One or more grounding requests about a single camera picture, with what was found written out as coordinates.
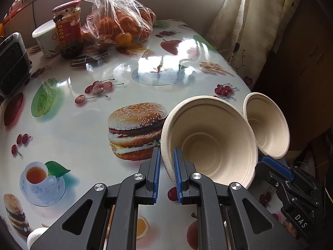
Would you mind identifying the beige pulp bowl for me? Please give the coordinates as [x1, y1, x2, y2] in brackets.
[243, 92, 290, 160]
[160, 96, 258, 189]

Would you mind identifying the white paper plate front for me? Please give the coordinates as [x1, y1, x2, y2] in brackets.
[26, 227, 48, 250]

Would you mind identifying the fruit print table cover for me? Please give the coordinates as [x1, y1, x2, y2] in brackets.
[1, 21, 251, 249]

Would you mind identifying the floral beige curtain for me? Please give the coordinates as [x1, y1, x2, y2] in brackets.
[205, 0, 300, 88]

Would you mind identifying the grey portable fan heater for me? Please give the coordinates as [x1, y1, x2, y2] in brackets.
[0, 32, 30, 98]

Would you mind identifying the white plastic tub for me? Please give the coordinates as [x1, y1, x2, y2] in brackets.
[32, 20, 60, 57]

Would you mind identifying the plastic bag of oranges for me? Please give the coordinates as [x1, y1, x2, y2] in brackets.
[81, 0, 156, 47]

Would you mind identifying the red label glass jar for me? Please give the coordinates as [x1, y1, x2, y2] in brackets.
[52, 0, 84, 59]

